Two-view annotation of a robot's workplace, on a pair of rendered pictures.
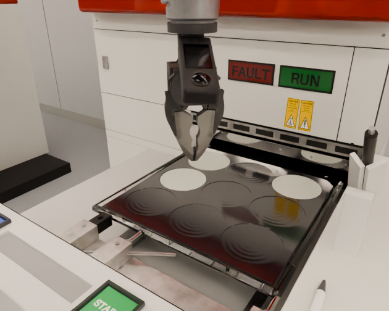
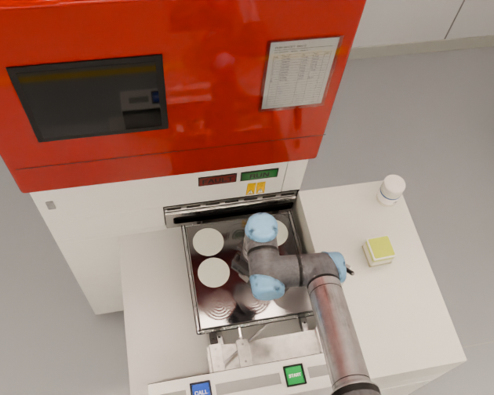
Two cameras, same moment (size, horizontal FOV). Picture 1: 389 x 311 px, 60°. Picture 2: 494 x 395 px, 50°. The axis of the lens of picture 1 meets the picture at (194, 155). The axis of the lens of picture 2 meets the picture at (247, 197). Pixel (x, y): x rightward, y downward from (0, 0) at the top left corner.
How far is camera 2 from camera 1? 1.32 m
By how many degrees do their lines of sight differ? 49
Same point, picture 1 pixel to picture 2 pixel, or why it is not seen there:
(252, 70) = (219, 179)
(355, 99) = (291, 175)
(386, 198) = (329, 235)
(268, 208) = not seen: hidden behind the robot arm
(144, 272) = (260, 343)
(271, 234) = not seen: hidden behind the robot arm
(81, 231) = (219, 352)
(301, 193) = (279, 237)
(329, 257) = not seen: hidden behind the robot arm
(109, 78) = (57, 211)
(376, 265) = (348, 286)
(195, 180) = (221, 268)
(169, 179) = (207, 278)
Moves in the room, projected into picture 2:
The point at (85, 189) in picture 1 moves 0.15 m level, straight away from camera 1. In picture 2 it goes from (136, 314) to (95, 295)
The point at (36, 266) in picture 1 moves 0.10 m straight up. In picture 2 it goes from (249, 384) to (252, 376)
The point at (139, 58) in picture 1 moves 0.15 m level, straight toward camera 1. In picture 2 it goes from (99, 194) to (137, 222)
